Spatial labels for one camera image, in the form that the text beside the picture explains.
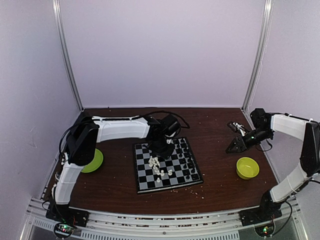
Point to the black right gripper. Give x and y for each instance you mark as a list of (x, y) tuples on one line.
[(241, 145)]

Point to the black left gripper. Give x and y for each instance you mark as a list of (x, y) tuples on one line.
[(165, 155)]

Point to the black white chessboard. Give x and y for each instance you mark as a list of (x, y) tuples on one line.
[(154, 173)]

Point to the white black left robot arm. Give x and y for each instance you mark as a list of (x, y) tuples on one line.
[(87, 131)]

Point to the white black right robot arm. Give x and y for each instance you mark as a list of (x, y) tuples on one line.
[(299, 151)]

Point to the yellow-green bowl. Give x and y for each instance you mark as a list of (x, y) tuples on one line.
[(247, 168)]

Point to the green plate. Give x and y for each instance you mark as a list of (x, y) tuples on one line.
[(95, 163)]

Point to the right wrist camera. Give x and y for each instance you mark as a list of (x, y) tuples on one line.
[(236, 127)]

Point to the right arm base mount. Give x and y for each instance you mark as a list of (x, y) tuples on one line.
[(264, 225)]

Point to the aluminium front rail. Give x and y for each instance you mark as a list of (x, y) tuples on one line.
[(220, 225)]

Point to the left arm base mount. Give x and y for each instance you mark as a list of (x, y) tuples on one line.
[(67, 223)]

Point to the right aluminium frame post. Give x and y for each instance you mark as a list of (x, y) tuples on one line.
[(261, 47)]

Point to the aluminium frame post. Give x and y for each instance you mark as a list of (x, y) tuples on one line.
[(261, 47), (65, 53)]

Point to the left aluminium frame post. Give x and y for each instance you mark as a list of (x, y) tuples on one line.
[(65, 53)]

